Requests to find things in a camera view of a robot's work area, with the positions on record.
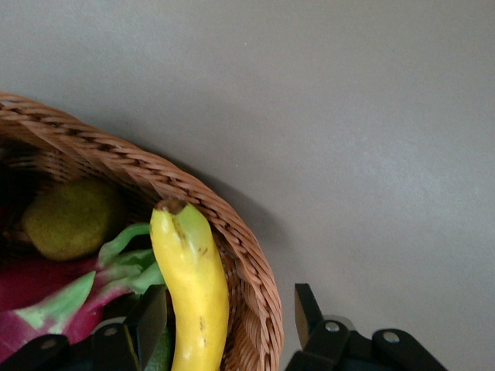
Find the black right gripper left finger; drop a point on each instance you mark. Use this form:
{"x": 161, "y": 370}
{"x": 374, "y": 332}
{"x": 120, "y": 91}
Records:
{"x": 116, "y": 344}

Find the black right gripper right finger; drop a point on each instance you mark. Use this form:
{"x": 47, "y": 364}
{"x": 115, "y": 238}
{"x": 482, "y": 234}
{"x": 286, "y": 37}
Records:
{"x": 332, "y": 348}

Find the yellow banana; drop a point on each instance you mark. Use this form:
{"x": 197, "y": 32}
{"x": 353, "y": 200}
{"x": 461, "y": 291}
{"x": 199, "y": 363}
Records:
{"x": 197, "y": 290}

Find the pink dragon fruit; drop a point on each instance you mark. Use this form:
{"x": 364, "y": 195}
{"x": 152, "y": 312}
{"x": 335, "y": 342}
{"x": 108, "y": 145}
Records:
{"x": 38, "y": 286}

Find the brown-green kiwi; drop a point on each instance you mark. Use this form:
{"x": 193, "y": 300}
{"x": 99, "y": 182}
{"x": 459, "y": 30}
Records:
{"x": 69, "y": 220}

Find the brown wicker basket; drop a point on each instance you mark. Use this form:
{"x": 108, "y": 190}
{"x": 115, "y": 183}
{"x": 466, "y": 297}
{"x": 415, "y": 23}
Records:
{"x": 154, "y": 174}

